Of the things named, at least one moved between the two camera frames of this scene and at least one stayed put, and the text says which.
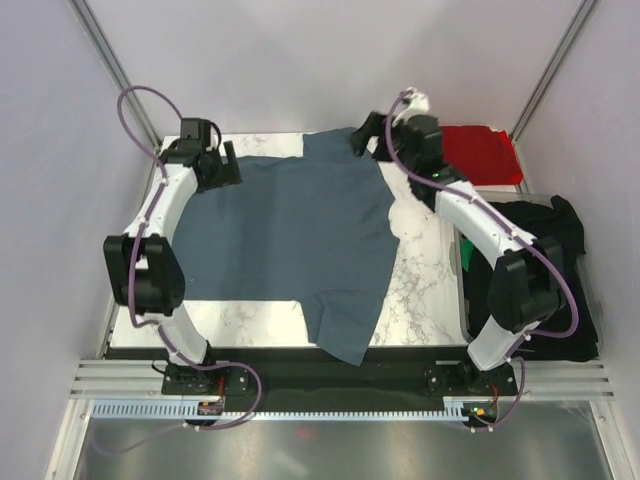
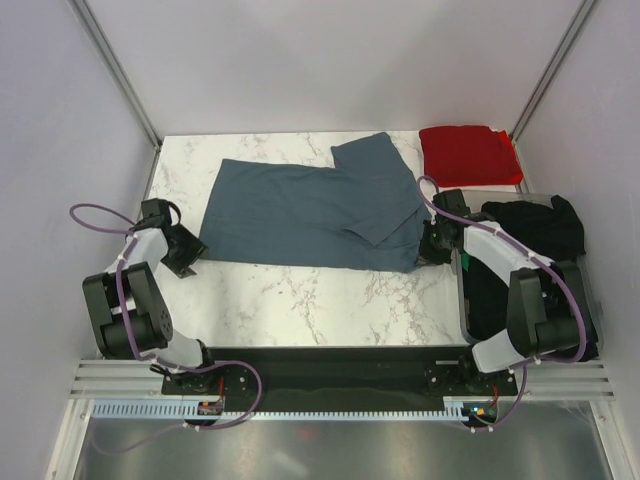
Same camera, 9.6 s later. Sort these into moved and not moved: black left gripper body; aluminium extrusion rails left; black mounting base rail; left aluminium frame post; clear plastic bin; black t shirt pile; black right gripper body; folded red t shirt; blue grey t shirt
Moved: blue grey t shirt; black right gripper body; black left gripper body
Not moved: black t shirt pile; left aluminium frame post; black mounting base rail; aluminium extrusion rails left; clear plastic bin; folded red t shirt
